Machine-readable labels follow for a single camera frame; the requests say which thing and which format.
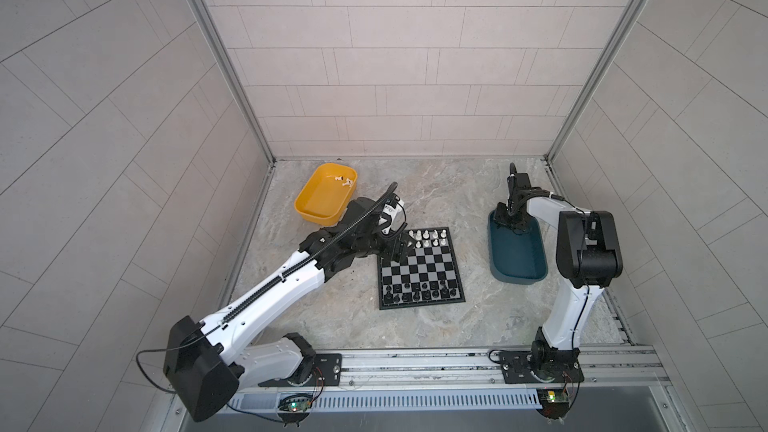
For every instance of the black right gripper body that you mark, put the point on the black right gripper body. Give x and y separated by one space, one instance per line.
506 215

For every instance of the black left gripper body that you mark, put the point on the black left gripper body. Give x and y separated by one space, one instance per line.
385 247

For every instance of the yellow plastic tub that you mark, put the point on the yellow plastic tub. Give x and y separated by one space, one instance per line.
323 200

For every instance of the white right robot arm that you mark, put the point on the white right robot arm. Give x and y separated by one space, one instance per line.
587 255

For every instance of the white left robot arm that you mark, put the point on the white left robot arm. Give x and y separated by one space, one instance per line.
208 361

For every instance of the green circuit board left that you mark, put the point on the green circuit board left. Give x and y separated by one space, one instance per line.
300 403

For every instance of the green circuit board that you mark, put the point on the green circuit board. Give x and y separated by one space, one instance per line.
300 403
555 404

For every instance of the green circuit board right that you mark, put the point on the green circuit board right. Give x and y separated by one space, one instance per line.
555 404

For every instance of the teal plastic tub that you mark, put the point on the teal plastic tub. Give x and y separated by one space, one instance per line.
516 257

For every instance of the black white chessboard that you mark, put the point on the black white chessboard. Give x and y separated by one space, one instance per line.
429 275

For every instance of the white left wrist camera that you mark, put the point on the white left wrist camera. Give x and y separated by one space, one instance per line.
393 215

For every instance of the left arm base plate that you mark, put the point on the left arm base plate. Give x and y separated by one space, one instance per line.
326 367

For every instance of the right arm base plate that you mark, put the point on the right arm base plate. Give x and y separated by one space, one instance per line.
531 367

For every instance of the aluminium rail frame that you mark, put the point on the aluminium rail frame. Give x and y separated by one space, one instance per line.
463 379

